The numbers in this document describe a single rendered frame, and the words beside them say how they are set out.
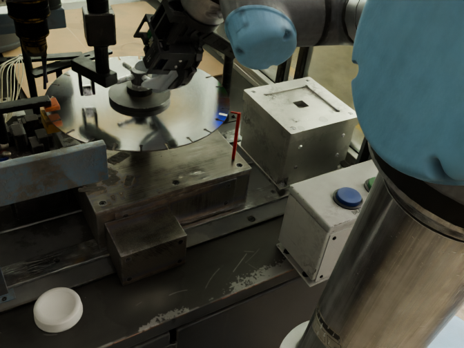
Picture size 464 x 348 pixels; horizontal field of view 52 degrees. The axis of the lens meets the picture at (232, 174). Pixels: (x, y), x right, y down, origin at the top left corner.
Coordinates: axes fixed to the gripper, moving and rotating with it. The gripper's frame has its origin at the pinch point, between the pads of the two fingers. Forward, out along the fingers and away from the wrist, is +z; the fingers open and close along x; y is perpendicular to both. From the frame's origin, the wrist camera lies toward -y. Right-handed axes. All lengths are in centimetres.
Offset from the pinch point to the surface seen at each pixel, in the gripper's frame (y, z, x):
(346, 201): -17.7, -12.6, 30.7
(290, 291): -20.3, 12.0, 40.5
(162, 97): -1.3, 2.2, 1.0
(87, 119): 12.2, 5.5, 2.8
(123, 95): 4.6, 4.7, -1.1
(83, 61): 11.6, 1.3, -6.0
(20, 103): 21.6, 6.8, -1.7
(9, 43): 6, 55, -50
